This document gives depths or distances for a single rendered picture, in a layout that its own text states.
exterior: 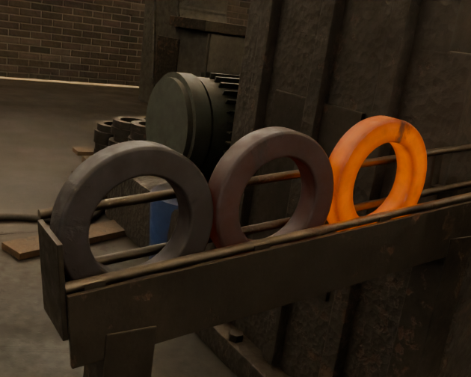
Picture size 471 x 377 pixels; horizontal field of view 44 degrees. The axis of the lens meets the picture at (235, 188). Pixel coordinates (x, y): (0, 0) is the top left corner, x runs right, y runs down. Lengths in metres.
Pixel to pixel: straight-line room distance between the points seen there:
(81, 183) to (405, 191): 0.49
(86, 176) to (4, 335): 1.14
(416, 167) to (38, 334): 1.15
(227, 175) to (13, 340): 1.10
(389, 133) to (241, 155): 0.24
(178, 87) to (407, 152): 1.29
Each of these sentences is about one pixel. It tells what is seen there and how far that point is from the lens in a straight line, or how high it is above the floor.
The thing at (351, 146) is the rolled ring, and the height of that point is 0.73.
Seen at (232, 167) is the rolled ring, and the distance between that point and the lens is 0.67.
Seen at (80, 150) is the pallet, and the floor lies 0.14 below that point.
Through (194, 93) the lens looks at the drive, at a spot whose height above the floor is 0.63.
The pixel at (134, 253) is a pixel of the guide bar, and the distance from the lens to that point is 0.70.
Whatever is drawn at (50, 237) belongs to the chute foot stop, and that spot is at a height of 0.63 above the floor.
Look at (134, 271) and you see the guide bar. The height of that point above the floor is 0.60.
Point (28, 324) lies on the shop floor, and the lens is 1.74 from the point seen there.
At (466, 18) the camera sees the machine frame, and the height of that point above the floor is 0.93.
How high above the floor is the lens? 0.86
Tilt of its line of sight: 15 degrees down
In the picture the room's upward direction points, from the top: 8 degrees clockwise
